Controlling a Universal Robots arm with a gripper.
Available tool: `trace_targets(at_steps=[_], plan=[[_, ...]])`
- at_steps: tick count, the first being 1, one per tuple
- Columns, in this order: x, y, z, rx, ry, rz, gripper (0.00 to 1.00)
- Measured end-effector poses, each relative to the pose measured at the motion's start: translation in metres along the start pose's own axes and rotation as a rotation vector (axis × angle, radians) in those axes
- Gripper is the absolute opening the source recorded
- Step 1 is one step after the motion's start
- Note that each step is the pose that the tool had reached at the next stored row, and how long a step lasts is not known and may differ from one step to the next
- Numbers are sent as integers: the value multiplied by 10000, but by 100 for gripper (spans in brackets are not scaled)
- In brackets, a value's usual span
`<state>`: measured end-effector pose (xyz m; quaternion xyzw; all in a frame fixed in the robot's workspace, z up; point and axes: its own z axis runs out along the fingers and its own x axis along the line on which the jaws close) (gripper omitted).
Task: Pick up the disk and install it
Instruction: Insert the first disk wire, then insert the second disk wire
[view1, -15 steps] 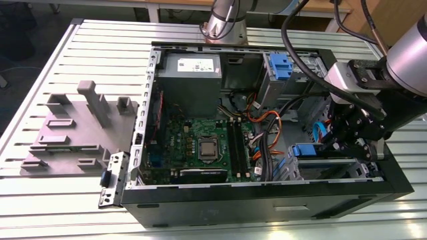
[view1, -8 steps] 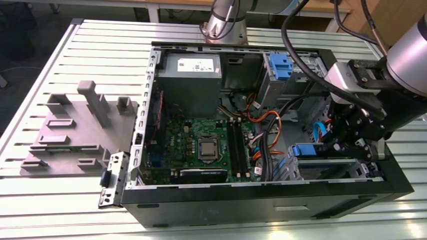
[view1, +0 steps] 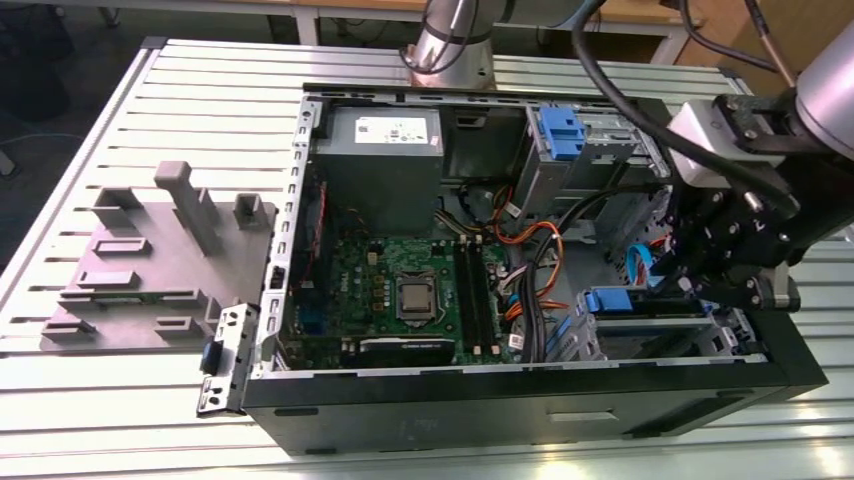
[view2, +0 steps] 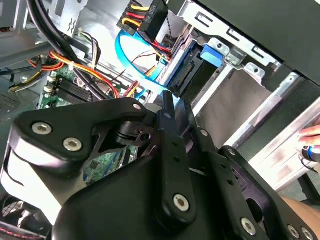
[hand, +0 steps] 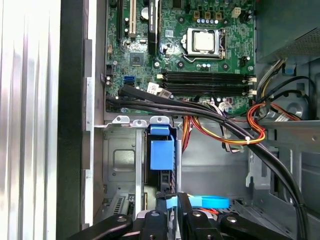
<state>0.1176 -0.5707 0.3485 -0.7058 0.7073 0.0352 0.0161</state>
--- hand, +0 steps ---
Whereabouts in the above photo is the beige expansion slot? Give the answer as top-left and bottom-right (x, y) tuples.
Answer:
(128, 0), (138, 39)

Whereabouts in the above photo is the grey power supply unit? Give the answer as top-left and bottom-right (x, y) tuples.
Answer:
(254, 0), (320, 63)

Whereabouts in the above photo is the black square chipset chip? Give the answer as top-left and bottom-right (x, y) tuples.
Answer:
(129, 51), (145, 66)

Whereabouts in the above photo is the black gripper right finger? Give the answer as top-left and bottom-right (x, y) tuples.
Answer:
(176, 191), (295, 240)

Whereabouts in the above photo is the black RAM slot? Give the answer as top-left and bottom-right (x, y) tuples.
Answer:
(157, 70), (257, 85)
(157, 83), (257, 98)

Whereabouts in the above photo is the green motherboard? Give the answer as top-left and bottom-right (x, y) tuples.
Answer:
(103, 0), (257, 116)

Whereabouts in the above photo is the silver CPU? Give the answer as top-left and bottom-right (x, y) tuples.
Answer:
(194, 31), (216, 52)

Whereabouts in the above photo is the locking lever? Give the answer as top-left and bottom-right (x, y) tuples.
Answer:
(182, 28), (227, 64)

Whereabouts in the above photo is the blue wire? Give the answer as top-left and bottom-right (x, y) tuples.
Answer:
(156, 169), (231, 210)

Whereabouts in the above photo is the CPU socket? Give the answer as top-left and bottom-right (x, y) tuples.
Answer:
(181, 27), (227, 63)

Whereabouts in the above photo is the black expansion slot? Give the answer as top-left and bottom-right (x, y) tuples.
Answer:
(117, 0), (125, 45)

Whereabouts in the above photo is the round coin battery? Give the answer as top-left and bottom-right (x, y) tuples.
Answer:
(139, 6), (150, 20)

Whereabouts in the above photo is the metal disk bay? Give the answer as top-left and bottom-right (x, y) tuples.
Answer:
(102, 114), (183, 226)

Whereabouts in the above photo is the black cable bundle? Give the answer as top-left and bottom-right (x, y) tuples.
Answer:
(106, 83), (311, 240)

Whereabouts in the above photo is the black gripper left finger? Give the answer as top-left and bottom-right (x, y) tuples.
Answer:
(67, 191), (168, 240)

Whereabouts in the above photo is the hard disk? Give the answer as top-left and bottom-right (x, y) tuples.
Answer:
(144, 123), (178, 195)

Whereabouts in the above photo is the black graphics card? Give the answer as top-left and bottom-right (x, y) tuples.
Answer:
(146, 0), (162, 57)

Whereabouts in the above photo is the black PC case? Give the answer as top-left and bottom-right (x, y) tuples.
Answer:
(56, 0), (320, 240)

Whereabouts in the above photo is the orange red wire bundle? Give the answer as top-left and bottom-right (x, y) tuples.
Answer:
(181, 101), (303, 154)

